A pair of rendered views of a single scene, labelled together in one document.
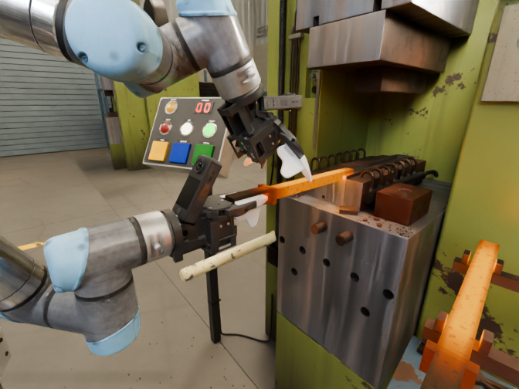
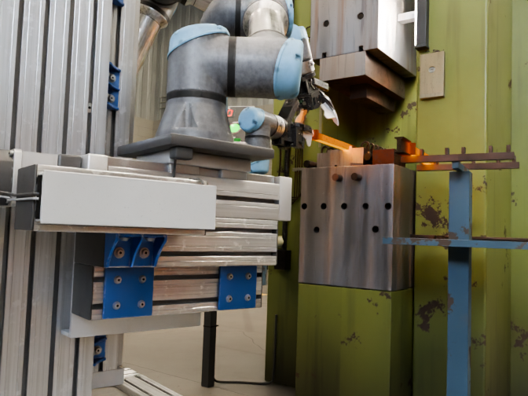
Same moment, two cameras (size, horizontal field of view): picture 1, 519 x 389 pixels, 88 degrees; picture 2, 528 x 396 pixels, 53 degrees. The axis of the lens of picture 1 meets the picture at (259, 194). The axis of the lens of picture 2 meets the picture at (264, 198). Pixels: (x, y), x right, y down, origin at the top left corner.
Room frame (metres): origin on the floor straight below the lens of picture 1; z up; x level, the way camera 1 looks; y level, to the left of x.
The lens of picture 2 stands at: (-1.20, 0.58, 0.66)
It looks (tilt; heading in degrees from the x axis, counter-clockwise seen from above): 4 degrees up; 346
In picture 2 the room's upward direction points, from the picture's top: 2 degrees clockwise
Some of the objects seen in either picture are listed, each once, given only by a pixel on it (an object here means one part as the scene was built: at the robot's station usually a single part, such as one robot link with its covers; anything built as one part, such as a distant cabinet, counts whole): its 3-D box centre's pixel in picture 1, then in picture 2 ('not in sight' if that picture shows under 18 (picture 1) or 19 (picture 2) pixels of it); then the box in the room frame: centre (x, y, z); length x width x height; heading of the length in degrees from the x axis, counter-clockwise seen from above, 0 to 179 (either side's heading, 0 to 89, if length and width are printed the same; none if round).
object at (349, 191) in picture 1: (367, 174); (362, 164); (0.86, -0.35, 0.96); 0.42 x 0.20 x 0.09; 131
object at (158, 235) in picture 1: (154, 236); (273, 126); (0.38, 0.17, 0.99); 0.08 x 0.05 x 0.08; 41
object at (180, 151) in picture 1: (180, 153); not in sight; (0.98, 0.29, 1.01); 0.07 x 0.05 x 0.07; 66
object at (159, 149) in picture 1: (159, 151); not in sight; (1.02, 0.38, 1.01); 0.07 x 0.05 x 0.07; 66
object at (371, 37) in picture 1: (383, 52); (364, 79); (0.86, -0.35, 1.32); 0.42 x 0.20 x 0.10; 131
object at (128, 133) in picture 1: (163, 86); not in sight; (5.57, 1.84, 1.45); 2.20 x 1.23 x 2.90; 129
